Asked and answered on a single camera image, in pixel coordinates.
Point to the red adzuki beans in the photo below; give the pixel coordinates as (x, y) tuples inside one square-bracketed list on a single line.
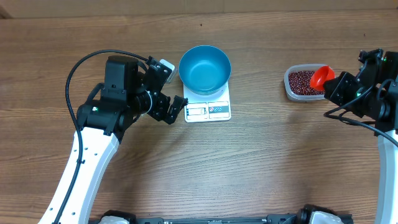
[(299, 83)]

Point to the blue plastic bowl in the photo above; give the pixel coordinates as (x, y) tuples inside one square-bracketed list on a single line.
[(205, 69)]

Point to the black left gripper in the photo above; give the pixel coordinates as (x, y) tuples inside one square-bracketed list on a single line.
[(170, 117)]

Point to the white digital kitchen scale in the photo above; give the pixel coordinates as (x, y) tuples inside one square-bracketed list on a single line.
[(207, 108)]

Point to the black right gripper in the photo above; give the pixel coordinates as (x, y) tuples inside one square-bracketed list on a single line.
[(336, 91)]

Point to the clear plastic bean container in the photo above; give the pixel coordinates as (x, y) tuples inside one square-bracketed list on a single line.
[(303, 98)]

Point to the orange measuring scoop blue handle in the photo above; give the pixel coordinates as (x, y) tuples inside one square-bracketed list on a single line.
[(319, 78)]

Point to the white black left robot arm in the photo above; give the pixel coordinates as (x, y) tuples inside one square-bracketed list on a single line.
[(131, 87)]

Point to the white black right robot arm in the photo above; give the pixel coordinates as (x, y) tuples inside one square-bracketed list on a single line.
[(369, 100)]

